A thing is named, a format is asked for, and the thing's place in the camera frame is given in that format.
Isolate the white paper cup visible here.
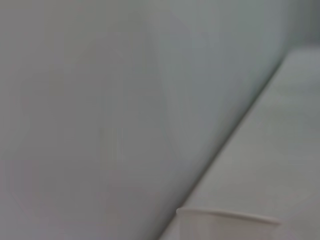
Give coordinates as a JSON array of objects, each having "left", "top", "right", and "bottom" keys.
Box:
[{"left": 175, "top": 207, "right": 282, "bottom": 240}]

